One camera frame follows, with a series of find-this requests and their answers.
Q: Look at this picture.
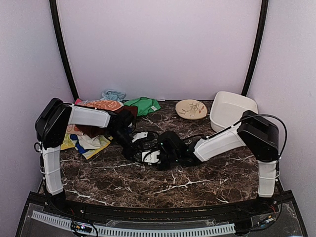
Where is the bright green towel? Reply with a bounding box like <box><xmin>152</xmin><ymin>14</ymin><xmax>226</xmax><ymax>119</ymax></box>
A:
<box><xmin>123</xmin><ymin>97</ymin><xmax>161</xmax><ymax>117</ymax></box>

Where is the white yellow patterned towel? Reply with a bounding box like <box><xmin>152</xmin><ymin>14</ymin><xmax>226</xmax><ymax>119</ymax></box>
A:
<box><xmin>61</xmin><ymin>134</ymin><xmax>113</xmax><ymax>160</ymax></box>

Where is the black front table rail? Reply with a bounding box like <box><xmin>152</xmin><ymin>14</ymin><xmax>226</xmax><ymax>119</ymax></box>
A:
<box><xmin>45</xmin><ymin>197</ymin><xmax>274</xmax><ymax>222</ymax></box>

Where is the small green circuit board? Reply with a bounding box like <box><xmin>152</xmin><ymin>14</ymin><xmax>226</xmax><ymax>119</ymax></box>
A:
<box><xmin>71</xmin><ymin>222</ymin><xmax>92</xmax><ymax>233</ymax></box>

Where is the dark red towel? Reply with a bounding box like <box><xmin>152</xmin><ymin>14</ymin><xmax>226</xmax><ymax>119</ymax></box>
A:
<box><xmin>76</xmin><ymin>106</ymin><xmax>138</xmax><ymax>138</ymax></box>

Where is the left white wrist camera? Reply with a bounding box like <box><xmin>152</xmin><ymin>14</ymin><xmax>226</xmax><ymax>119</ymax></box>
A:
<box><xmin>132</xmin><ymin>132</ymin><xmax>148</xmax><ymax>143</ymax></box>

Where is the left black frame post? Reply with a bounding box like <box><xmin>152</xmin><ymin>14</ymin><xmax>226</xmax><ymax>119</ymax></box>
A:
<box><xmin>49</xmin><ymin>0</ymin><xmax>79</xmax><ymax>101</ymax></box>

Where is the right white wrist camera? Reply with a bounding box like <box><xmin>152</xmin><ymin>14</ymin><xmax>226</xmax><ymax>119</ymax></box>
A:
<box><xmin>142</xmin><ymin>150</ymin><xmax>160</xmax><ymax>165</ymax></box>

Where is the white plastic tub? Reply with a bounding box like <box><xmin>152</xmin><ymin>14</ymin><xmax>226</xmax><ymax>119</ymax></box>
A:
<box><xmin>209</xmin><ymin>91</ymin><xmax>258</xmax><ymax>132</ymax></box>

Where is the right black frame post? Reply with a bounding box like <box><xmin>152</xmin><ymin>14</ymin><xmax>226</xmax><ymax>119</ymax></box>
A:
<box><xmin>241</xmin><ymin>0</ymin><xmax>269</xmax><ymax>96</ymax></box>

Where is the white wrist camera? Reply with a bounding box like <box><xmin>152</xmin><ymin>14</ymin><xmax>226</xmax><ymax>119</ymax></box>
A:
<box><xmin>142</xmin><ymin>150</ymin><xmax>160</xmax><ymax>165</ymax></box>
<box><xmin>132</xmin><ymin>132</ymin><xmax>148</xmax><ymax>143</ymax></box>

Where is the beige bird ceramic plate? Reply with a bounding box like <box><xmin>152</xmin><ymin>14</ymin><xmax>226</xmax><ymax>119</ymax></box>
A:
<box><xmin>175</xmin><ymin>99</ymin><xmax>207</xmax><ymax>120</ymax></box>

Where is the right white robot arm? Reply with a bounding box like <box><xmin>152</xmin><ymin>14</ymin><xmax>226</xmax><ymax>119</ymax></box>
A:
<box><xmin>157</xmin><ymin>110</ymin><xmax>285</xmax><ymax>214</ymax></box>

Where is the black frame post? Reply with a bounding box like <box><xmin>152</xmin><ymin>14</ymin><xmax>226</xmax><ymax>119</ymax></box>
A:
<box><xmin>49</xmin><ymin>0</ymin><xmax>79</xmax><ymax>101</ymax></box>
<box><xmin>241</xmin><ymin>0</ymin><xmax>269</xmax><ymax>96</ymax></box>

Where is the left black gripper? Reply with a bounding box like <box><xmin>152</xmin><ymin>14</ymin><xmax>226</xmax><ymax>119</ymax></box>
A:
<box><xmin>107</xmin><ymin>128</ymin><xmax>144</xmax><ymax>164</ymax></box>

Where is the light blue towel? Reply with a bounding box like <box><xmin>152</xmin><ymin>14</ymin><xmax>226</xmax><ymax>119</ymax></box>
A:
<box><xmin>101</xmin><ymin>90</ymin><xmax>126</xmax><ymax>102</ymax></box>

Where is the orange pink patterned towel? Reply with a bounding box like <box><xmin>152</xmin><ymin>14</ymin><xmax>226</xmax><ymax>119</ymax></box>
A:
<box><xmin>66</xmin><ymin>99</ymin><xmax>123</xmax><ymax>136</ymax></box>

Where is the white slotted cable duct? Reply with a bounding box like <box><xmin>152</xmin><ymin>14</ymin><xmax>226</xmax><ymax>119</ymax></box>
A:
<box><xmin>31</xmin><ymin>211</ymin><xmax>236</xmax><ymax>237</ymax></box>

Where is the royal blue towel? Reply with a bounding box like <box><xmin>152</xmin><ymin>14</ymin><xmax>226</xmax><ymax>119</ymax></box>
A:
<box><xmin>70</xmin><ymin>134</ymin><xmax>87</xmax><ymax>154</ymax></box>

